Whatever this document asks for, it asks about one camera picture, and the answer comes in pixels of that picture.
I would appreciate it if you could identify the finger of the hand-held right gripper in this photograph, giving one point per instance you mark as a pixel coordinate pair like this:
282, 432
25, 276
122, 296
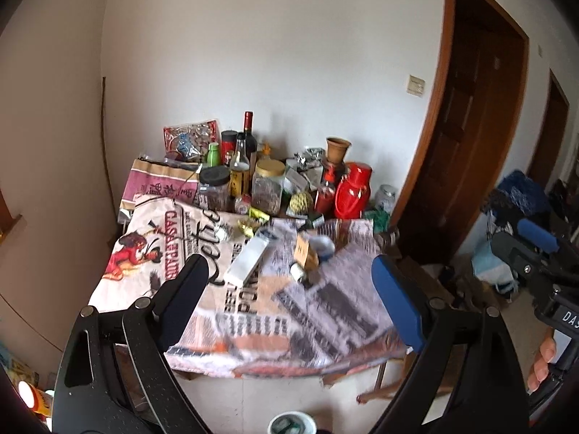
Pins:
538, 235
520, 257

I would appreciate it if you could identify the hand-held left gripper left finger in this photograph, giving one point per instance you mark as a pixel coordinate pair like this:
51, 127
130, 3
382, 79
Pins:
183, 298

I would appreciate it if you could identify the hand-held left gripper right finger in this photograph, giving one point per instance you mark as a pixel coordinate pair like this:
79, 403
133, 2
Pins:
398, 300

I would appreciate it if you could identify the white carton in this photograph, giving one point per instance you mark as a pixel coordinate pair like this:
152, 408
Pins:
246, 257

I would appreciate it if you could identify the small cardboard box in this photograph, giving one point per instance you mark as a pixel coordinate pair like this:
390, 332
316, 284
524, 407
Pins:
305, 253

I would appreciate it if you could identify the white bin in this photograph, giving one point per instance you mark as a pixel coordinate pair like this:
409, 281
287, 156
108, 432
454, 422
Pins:
291, 422

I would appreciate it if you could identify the person's right hand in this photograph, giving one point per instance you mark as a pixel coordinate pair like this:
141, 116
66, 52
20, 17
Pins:
540, 364

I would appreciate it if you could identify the light blue bag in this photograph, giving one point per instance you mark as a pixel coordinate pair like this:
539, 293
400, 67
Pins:
491, 264

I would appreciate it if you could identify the black bag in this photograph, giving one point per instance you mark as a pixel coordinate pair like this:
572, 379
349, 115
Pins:
563, 203

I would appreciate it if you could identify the blue cloth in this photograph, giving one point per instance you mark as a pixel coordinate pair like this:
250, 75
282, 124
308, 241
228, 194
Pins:
520, 192

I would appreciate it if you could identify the green plastic bag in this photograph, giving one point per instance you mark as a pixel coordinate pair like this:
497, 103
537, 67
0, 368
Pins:
379, 219

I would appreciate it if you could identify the printed tablecloth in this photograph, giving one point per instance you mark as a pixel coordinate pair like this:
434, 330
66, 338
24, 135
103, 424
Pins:
316, 325

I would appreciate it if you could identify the gold wrapper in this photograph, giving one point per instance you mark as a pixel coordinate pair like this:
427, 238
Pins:
247, 228

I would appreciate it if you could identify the brown wooden door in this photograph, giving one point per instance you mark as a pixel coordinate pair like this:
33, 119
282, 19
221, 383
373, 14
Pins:
475, 122
549, 126

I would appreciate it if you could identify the black-lid plastic jar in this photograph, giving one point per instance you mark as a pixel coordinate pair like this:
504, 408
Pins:
213, 192

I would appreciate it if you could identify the small spice bottle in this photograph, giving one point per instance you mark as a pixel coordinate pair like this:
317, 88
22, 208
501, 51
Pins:
242, 203

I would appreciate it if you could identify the yellow-green wrapper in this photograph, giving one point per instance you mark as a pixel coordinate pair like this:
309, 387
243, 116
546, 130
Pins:
260, 215

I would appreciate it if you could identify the small dark green packet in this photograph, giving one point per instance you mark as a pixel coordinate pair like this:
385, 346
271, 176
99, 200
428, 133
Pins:
315, 221

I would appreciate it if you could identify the red thermos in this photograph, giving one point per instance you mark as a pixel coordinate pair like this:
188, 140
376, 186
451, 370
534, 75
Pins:
353, 194

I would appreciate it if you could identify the pink woven bag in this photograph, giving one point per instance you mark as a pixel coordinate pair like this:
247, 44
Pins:
154, 183

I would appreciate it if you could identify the red bottle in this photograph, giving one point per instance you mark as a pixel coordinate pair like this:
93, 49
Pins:
324, 196

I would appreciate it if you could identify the yellow-green ball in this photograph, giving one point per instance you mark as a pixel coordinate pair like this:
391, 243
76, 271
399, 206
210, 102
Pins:
301, 202

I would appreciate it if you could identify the glass jar tan lid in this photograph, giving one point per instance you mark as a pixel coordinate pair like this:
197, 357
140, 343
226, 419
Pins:
268, 187

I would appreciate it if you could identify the green plastic bottle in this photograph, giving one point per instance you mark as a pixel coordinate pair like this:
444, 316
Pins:
213, 154

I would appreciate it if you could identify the clear glass bottle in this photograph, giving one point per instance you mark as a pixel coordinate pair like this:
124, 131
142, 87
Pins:
239, 160

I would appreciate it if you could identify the red snack bag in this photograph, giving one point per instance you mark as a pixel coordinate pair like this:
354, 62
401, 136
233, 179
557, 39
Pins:
190, 138

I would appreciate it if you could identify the terracotta pot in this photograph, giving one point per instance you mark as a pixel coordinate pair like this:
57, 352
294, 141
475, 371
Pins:
337, 149

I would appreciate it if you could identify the red can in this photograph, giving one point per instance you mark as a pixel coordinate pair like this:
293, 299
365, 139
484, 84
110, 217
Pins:
228, 141

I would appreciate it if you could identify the silver foil wrap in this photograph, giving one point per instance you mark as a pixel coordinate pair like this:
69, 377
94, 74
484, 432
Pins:
307, 158

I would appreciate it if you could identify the orange snack can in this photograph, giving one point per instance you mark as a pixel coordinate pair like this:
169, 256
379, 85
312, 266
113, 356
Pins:
38, 400

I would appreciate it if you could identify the colourful box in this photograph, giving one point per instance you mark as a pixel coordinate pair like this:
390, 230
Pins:
16, 366

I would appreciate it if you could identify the dark wine bottle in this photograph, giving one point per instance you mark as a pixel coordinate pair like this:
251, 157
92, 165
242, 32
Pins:
248, 126

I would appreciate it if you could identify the wooden window frame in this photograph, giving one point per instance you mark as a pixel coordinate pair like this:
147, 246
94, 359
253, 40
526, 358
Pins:
9, 221

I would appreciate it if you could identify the light switch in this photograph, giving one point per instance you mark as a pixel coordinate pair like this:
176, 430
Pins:
415, 85

